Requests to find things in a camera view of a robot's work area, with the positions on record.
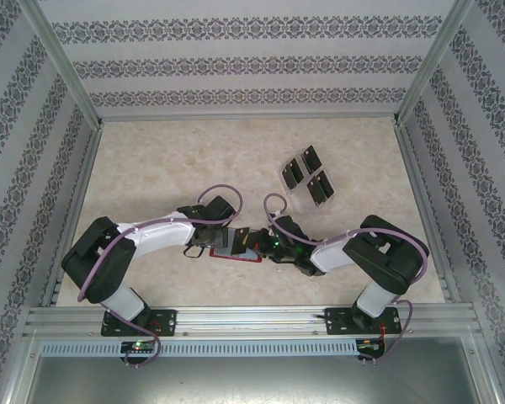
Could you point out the red card holder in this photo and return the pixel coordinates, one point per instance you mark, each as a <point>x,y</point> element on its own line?
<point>248,256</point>

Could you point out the black credit card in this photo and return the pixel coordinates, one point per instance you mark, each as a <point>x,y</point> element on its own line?
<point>313,160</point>
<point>298,170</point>
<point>315,192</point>
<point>326,185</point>
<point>287,179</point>
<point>239,242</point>

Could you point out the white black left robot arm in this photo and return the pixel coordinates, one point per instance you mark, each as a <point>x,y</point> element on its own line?
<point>160,235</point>

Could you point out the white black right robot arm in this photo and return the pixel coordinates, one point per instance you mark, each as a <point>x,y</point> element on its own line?
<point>332,254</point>

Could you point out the clear acrylic card stand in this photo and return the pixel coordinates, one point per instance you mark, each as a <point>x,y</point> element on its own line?
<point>299,202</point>

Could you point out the small circuit board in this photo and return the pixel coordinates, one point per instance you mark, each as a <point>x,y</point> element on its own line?
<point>139,346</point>
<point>370,345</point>

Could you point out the grey sheet metal panel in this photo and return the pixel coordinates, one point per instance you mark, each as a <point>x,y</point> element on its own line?
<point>252,379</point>

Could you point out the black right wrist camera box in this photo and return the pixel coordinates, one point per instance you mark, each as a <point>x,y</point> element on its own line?
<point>290,229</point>

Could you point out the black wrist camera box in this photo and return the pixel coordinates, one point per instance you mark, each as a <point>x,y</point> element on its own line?
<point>221,208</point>
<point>290,229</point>

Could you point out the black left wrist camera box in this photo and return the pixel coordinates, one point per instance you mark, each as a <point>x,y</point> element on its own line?
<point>221,208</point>

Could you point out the aluminium mounting rail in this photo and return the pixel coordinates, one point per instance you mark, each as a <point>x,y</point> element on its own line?
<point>252,322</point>

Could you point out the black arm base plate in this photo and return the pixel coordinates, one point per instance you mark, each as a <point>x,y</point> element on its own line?
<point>164,322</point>
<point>336,322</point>

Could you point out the aluminium side rail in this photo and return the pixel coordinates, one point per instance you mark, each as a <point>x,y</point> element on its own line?
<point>81,189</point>
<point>418,168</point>

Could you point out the aluminium frame corner post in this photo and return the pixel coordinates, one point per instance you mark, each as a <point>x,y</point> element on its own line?
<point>69,71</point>
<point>430,63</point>

